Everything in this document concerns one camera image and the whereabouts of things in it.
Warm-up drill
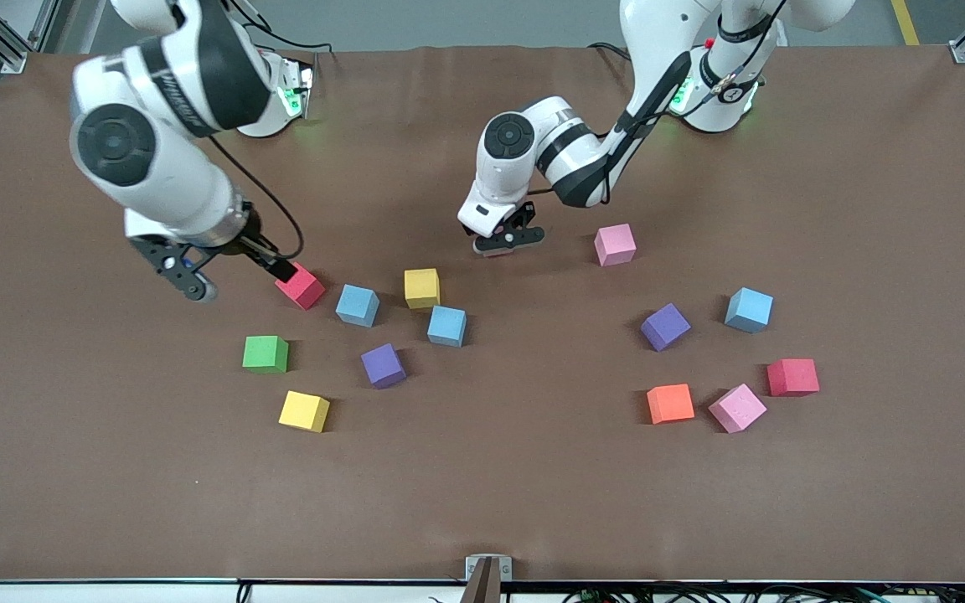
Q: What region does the pink foam cube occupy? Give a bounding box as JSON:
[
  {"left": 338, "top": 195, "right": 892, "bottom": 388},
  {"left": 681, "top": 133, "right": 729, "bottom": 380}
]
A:
[
  {"left": 707, "top": 383, "right": 769, "bottom": 435},
  {"left": 594, "top": 223, "right": 638, "bottom": 268}
]

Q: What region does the small grey metal bracket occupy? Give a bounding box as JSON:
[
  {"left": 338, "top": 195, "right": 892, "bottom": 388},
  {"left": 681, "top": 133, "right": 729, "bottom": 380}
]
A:
[{"left": 465, "top": 554, "right": 513, "bottom": 582}]

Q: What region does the blue foam cube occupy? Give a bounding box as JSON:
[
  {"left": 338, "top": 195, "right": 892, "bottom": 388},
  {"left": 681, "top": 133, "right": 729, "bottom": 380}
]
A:
[
  {"left": 335, "top": 284, "right": 381, "bottom": 328},
  {"left": 427, "top": 305, "right": 468, "bottom": 348},
  {"left": 724, "top": 286, "right": 775, "bottom": 335}
]

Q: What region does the green foam cube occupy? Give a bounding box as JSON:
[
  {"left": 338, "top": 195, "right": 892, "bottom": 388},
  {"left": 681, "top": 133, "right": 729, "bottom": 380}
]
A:
[{"left": 242, "top": 335, "right": 290, "bottom": 374}]

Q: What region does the red foam cube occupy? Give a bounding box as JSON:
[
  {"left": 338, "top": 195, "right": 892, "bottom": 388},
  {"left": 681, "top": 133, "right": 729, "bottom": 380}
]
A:
[
  {"left": 766, "top": 358, "right": 821, "bottom": 398},
  {"left": 274, "top": 261, "right": 327, "bottom": 312}
]

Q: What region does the brown table cover sheet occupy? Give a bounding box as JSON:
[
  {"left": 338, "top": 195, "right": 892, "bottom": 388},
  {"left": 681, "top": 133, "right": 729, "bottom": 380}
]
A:
[{"left": 0, "top": 42, "right": 965, "bottom": 584}]

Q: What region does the purple foam cube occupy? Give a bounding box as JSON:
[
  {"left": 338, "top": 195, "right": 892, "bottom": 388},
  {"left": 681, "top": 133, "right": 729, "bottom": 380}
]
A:
[
  {"left": 360, "top": 343, "right": 408, "bottom": 390},
  {"left": 640, "top": 302, "right": 693, "bottom": 353}
]

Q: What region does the yellow floor tape strip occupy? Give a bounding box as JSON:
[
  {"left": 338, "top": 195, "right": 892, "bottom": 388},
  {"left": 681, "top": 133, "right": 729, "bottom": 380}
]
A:
[{"left": 890, "top": 0, "right": 921, "bottom": 47}]

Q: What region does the yellow foam cube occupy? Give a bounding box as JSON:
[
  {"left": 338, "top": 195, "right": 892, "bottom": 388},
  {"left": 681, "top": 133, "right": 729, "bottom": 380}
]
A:
[
  {"left": 404, "top": 268, "right": 441, "bottom": 310},
  {"left": 278, "top": 390, "right": 332, "bottom": 434}
]

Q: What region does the white table edge rail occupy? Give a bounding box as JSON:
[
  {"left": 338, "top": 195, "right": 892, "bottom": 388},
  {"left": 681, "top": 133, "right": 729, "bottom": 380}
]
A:
[{"left": 0, "top": 580, "right": 965, "bottom": 603}]

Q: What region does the orange foam cube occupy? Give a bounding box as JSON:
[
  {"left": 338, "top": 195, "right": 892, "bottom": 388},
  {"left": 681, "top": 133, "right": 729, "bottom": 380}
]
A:
[{"left": 647, "top": 384, "right": 696, "bottom": 425}]

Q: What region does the brown camera mount strip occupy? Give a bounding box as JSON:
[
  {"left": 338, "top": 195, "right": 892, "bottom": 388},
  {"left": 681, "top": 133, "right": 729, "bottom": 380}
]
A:
[{"left": 459, "top": 557, "right": 503, "bottom": 603}]

